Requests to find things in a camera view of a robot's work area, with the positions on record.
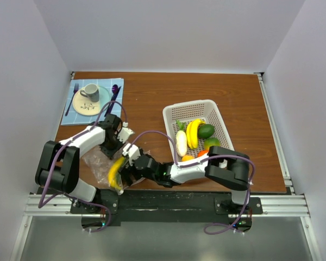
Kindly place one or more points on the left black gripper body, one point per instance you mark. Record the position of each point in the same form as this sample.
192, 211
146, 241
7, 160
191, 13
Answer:
110, 147

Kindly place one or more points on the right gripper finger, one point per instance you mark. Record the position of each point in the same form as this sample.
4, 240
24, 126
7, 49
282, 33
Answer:
134, 179
125, 176

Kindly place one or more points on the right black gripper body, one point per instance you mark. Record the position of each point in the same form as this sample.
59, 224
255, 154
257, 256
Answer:
138, 172

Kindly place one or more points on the single yellow fake banana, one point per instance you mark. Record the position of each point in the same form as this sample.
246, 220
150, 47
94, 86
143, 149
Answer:
114, 178

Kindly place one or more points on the clear zip top bag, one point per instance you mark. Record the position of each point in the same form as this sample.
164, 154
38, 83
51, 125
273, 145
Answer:
100, 166

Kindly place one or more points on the white fake eggplant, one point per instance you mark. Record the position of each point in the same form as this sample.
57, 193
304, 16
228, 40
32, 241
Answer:
181, 139

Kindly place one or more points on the orange fake pumpkin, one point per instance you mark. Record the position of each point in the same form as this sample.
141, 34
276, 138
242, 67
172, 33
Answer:
201, 153

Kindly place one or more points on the yellow fake banana bunch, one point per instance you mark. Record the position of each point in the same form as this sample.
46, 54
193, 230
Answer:
192, 133

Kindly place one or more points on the green fake avocado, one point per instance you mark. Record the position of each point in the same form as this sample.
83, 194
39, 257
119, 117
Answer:
205, 131

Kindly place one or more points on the yellow green fake mango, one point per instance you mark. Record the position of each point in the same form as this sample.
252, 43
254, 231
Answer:
209, 142

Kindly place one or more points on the white perforated plastic basket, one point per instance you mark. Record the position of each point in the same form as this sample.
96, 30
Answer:
186, 112

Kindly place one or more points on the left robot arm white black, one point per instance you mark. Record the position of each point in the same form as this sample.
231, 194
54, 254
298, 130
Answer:
58, 168

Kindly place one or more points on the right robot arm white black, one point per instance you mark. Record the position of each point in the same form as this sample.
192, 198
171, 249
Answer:
223, 166

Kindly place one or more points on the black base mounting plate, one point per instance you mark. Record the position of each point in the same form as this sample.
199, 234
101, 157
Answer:
165, 206

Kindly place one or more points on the cream and teal plate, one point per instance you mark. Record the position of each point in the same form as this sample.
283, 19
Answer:
84, 106

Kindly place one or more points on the purple spoon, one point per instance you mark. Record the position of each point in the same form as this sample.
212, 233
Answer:
113, 95

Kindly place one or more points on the grey ceramic mug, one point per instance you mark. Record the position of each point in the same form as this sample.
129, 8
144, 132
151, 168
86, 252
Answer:
91, 91

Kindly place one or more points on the blue checked placemat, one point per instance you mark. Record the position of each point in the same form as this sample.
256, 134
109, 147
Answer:
73, 118

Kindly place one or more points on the dark purple fork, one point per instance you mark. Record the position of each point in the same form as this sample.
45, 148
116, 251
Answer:
75, 90

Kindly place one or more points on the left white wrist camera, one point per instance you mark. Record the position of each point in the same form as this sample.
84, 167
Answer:
125, 134

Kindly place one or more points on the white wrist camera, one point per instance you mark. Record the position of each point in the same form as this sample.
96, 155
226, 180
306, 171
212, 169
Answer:
125, 134
131, 152

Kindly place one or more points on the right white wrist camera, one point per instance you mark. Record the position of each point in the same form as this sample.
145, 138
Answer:
131, 152

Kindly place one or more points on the aluminium frame rail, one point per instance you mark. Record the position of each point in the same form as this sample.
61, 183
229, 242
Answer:
293, 206

